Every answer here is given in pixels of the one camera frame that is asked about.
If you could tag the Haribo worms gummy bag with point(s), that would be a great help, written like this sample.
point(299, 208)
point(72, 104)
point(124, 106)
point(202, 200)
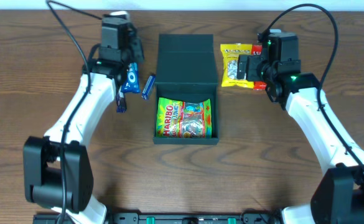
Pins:
point(181, 119)

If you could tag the blue Oreo cookie pack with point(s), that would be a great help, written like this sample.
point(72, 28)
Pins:
point(131, 85)

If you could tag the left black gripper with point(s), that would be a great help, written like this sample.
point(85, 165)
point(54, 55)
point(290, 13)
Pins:
point(136, 50)

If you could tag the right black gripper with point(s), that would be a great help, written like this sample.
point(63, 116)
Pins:
point(243, 66)

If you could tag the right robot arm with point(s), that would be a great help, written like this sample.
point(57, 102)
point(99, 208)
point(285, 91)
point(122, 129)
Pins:
point(339, 198)

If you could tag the dark blue chocolate bar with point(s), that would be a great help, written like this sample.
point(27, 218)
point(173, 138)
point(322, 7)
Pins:
point(121, 102)

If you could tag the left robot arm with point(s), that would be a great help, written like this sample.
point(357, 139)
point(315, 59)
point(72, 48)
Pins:
point(57, 170)

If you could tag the dark green open box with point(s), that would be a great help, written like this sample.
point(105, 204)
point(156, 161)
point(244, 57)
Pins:
point(187, 71)

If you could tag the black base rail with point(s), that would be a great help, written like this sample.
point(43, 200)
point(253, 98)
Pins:
point(244, 218)

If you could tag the blue Eclipse mint tin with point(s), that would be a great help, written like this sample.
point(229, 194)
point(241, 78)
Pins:
point(147, 90)

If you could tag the red Hacks candy bag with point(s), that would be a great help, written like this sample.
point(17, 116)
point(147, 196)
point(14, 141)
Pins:
point(256, 50)

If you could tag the yellow Hacks candy bag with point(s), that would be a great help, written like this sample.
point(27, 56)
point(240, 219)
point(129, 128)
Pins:
point(230, 54)

